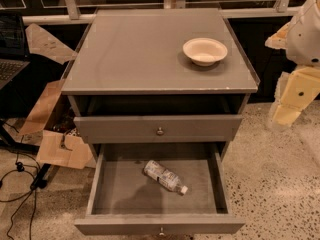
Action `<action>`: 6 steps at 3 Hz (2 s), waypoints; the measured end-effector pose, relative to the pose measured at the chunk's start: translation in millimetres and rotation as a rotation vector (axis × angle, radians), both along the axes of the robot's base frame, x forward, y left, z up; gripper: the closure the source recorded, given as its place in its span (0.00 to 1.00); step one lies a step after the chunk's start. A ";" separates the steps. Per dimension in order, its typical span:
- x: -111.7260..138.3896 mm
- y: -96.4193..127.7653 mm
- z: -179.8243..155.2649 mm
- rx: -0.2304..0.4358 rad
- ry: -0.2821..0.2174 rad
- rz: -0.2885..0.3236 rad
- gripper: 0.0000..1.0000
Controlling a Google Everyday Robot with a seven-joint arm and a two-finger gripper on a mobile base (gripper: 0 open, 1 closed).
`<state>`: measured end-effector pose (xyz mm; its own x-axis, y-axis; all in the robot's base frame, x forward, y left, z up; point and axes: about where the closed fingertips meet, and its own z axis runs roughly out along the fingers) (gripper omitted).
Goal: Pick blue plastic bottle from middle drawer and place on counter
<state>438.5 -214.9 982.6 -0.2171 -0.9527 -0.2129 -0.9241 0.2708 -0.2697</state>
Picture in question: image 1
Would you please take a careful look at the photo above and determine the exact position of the black stand base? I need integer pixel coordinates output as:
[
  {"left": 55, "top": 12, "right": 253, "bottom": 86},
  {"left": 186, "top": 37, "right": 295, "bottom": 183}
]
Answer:
[{"left": 0, "top": 119, "right": 51, "bottom": 190}]

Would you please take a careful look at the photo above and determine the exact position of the open cardboard box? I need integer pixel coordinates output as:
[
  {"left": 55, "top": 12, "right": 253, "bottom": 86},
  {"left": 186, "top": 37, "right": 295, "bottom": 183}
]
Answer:
[{"left": 19, "top": 23, "right": 96, "bottom": 169}]

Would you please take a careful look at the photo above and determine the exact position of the grey drawer cabinet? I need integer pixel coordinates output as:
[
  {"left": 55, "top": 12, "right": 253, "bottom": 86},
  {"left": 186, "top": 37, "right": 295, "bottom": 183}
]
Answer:
[{"left": 62, "top": 8, "right": 259, "bottom": 156}]

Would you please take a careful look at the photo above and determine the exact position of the white paper bowl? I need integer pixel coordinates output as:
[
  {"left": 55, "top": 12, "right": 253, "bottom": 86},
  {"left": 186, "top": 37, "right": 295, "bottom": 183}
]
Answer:
[{"left": 183, "top": 38, "right": 228, "bottom": 67}]

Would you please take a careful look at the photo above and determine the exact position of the black laptop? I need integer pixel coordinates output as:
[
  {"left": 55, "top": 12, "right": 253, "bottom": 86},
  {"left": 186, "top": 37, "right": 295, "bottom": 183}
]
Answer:
[{"left": 0, "top": 11, "right": 30, "bottom": 90}]

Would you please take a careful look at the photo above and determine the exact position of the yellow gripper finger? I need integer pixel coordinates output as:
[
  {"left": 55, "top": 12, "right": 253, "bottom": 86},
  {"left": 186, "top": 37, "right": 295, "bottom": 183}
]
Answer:
[
  {"left": 265, "top": 23, "right": 289, "bottom": 50},
  {"left": 270, "top": 65, "right": 320, "bottom": 127}
]

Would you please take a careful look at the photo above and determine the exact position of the white railing frame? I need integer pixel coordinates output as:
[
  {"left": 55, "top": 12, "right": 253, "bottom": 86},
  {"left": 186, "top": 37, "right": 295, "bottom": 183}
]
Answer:
[{"left": 0, "top": 0, "right": 320, "bottom": 26}]

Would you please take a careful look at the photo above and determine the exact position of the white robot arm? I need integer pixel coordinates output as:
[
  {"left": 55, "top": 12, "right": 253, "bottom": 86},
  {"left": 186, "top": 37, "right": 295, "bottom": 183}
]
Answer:
[{"left": 265, "top": 0, "right": 320, "bottom": 127}]

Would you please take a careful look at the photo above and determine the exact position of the closed grey top drawer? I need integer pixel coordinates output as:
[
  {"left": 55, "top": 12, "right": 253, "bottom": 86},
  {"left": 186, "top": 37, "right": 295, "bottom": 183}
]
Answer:
[{"left": 74, "top": 115, "right": 242, "bottom": 144}]

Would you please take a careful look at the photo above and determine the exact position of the black floor cable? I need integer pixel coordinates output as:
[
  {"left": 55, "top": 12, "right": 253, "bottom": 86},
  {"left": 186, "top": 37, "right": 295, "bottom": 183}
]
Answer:
[{"left": 0, "top": 120, "right": 42, "bottom": 240}]

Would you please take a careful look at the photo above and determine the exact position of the open grey middle drawer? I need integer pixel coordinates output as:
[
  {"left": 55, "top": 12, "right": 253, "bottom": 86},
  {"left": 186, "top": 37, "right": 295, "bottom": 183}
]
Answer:
[{"left": 75, "top": 143, "right": 244, "bottom": 235}]

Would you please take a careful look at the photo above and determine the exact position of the clear plastic water bottle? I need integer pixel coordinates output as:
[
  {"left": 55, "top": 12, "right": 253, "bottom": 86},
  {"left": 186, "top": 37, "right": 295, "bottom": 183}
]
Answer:
[{"left": 143, "top": 160, "right": 188, "bottom": 195}]

